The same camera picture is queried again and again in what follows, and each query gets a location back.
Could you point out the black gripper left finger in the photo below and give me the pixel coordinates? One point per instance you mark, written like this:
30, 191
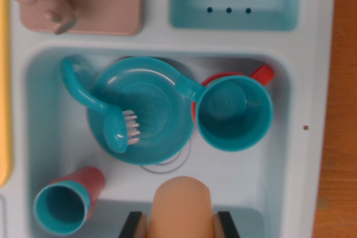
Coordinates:
134, 227

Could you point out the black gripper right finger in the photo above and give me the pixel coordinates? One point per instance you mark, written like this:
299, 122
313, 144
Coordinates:
226, 227

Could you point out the cream detergent bottle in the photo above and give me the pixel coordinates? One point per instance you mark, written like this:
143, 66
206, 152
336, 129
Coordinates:
181, 207

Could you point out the light blue toy sink unit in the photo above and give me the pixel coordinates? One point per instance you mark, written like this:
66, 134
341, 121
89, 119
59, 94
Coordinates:
301, 82

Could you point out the teal tumbler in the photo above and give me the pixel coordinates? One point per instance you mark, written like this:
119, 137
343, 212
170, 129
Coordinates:
58, 210

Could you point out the teal mug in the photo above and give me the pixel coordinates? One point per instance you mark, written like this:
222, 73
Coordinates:
231, 126

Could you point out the teal bowl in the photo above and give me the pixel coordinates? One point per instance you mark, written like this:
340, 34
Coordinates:
167, 109

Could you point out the teal dish brush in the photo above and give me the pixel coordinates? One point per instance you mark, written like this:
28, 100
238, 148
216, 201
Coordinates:
75, 87

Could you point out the red mug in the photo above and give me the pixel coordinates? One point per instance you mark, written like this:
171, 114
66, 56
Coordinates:
263, 73

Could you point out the yellow dish rack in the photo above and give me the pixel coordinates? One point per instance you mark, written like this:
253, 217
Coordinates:
5, 82

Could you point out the teal soap tray recess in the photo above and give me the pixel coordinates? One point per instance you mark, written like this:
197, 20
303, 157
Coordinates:
237, 20

